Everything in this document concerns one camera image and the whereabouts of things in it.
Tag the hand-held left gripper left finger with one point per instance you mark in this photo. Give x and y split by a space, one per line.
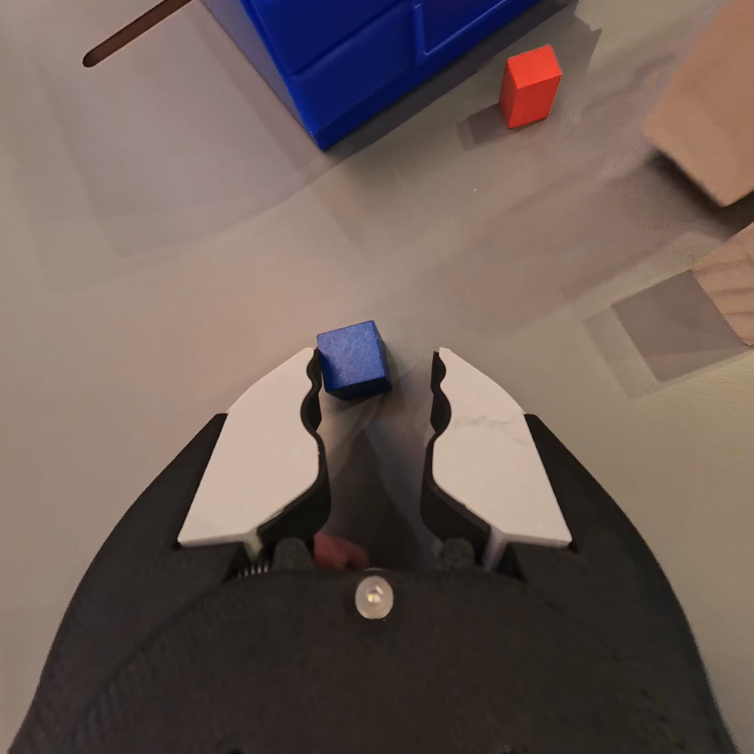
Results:
253 465

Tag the small blue wooden cube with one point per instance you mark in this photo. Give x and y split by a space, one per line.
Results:
353 365

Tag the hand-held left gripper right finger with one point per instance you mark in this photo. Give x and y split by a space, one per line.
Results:
495 471

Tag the small red wooden cube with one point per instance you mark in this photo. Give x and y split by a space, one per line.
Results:
530 88

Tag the blue plastic bin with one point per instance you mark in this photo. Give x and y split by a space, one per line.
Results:
353 70

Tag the large plain wooden cube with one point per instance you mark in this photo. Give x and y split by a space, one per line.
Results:
730 288
713 106

